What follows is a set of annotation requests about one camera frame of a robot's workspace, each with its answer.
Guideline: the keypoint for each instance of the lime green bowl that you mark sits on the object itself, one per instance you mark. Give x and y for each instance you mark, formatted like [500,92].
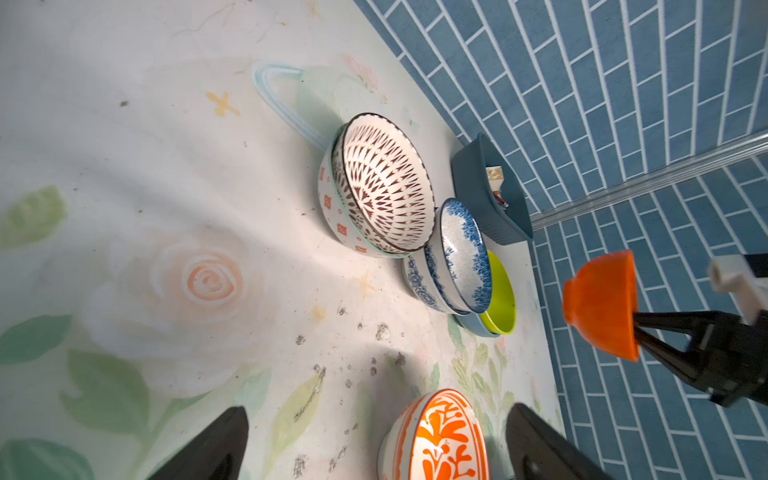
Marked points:
[500,317]

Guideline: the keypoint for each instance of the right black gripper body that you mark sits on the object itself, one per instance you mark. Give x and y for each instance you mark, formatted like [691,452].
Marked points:
[732,359]

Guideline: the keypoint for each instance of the orange floral bowl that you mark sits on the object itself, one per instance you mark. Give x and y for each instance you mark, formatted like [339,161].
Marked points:
[437,436]

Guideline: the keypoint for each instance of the art supplies in bin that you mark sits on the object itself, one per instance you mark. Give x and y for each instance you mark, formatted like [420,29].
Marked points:
[495,177]

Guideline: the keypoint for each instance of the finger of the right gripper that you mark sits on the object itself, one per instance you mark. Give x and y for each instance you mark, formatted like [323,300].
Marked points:
[688,323]
[687,365]

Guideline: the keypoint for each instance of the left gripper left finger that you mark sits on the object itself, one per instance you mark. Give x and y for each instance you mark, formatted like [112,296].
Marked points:
[217,452]

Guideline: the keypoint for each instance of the plain orange bowl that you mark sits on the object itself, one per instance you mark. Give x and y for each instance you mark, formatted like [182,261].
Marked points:
[599,302]

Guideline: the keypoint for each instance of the blue floral bowl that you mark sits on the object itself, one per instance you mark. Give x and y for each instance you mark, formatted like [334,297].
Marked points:
[457,259]
[418,278]

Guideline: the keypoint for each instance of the teal plastic bin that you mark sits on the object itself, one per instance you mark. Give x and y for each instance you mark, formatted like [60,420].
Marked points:
[504,227]

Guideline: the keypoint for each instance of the white brown patterned bowl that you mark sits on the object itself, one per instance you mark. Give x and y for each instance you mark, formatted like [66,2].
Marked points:
[384,185]

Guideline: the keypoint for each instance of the green patterned white bowl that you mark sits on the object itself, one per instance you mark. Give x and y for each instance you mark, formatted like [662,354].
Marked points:
[335,214]

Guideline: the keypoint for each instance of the plain blue bowl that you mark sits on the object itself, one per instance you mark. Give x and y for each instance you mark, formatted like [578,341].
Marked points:
[473,323]

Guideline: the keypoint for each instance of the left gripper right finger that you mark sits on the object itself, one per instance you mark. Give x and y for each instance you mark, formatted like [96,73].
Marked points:
[538,451]

